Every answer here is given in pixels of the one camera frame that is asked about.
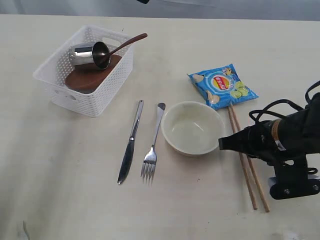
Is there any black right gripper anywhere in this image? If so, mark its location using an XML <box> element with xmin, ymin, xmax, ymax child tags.
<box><xmin>218</xmin><ymin>93</ymin><xmax>320</xmax><ymax>165</ymax></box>

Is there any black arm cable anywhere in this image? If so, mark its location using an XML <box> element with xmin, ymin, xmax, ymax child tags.
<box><xmin>248</xmin><ymin>79</ymin><xmax>320</xmax><ymax>131</ymax></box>

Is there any brown wooden spoon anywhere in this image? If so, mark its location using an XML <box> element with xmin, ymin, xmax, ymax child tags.
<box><xmin>109</xmin><ymin>33</ymin><xmax>148</xmax><ymax>56</ymax></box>

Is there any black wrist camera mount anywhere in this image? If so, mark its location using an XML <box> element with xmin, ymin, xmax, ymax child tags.
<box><xmin>269</xmin><ymin>155</ymin><xmax>320</xmax><ymax>200</ymax></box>

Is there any white ceramic bowl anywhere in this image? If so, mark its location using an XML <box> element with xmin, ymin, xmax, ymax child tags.
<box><xmin>161</xmin><ymin>101</ymin><xmax>226</xmax><ymax>157</ymax></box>

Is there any brown wooden chopstick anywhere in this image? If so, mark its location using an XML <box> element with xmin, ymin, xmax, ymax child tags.
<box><xmin>229</xmin><ymin>104</ymin><xmax>270</xmax><ymax>213</ymax></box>
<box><xmin>227</xmin><ymin>105</ymin><xmax>258</xmax><ymax>210</ymax></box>

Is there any silver table knife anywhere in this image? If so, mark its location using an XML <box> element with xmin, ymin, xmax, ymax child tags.
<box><xmin>117</xmin><ymin>100</ymin><xmax>144</xmax><ymax>185</ymax></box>

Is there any white woven plastic basket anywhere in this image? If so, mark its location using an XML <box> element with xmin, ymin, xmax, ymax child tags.
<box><xmin>33</xmin><ymin>25</ymin><xmax>134</xmax><ymax>118</ymax></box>

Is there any dark object beyond table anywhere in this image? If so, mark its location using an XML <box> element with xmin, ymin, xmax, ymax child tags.
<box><xmin>137</xmin><ymin>0</ymin><xmax>150</xmax><ymax>4</ymax></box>

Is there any black metal cup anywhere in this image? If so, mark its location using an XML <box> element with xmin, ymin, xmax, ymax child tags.
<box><xmin>68</xmin><ymin>41</ymin><xmax>110</xmax><ymax>70</ymax></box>

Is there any blue potato chips bag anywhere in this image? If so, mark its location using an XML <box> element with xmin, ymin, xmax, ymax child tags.
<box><xmin>188</xmin><ymin>63</ymin><xmax>259</xmax><ymax>111</ymax></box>

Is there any silver metal fork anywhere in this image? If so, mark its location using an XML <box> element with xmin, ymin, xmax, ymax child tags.
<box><xmin>140</xmin><ymin>102</ymin><xmax>166</xmax><ymax>181</ymax></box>

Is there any brown wooden plate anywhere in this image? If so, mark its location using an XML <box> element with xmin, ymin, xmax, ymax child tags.
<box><xmin>64</xmin><ymin>54</ymin><xmax>122</xmax><ymax>94</ymax></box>

